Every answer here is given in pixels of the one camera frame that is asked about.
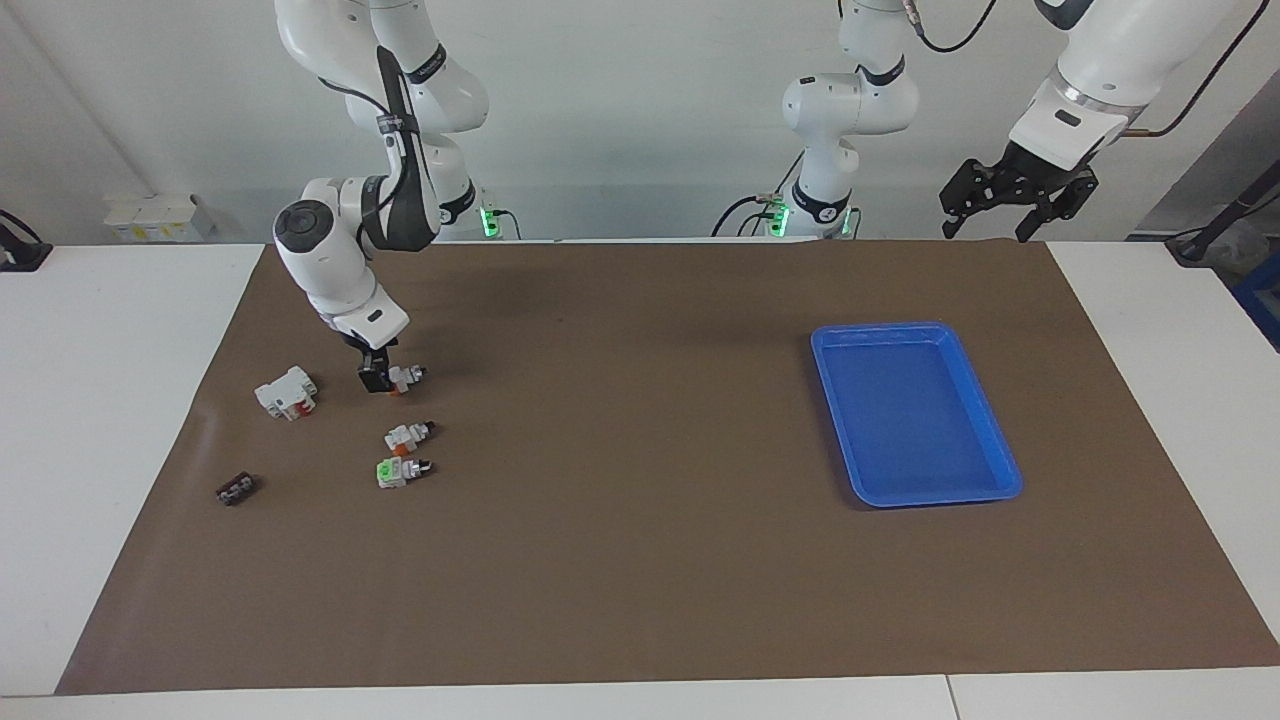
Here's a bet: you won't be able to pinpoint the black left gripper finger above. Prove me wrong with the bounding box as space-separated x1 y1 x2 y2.
940 160 1006 239
1016 170 1099 243

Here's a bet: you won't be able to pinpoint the white circuit breaker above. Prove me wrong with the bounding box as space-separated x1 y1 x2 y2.
254 366 321 422

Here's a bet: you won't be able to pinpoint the black stand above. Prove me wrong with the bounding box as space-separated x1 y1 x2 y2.
1165 165 1280 267

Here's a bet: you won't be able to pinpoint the blue crate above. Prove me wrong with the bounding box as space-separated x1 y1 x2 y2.
1230 250 1280 351

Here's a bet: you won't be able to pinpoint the blue plastic tray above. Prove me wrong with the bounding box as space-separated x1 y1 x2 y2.
810 321 1024 510

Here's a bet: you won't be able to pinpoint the white background boxes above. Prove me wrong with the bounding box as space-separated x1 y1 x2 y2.
103 193 216 243

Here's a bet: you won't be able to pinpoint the brown table mat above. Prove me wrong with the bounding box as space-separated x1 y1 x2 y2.
55 238 1280 696

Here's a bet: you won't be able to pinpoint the white green selector switch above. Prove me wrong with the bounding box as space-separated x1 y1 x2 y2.
375 457 433 491

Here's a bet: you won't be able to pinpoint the black base cable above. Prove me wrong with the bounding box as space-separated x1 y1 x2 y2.
710 150 803 239

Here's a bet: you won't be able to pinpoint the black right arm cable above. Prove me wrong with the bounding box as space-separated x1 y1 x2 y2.
318 45 421 201

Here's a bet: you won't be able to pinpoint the black clamp mount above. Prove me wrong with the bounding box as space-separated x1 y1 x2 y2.
0 210 53 273

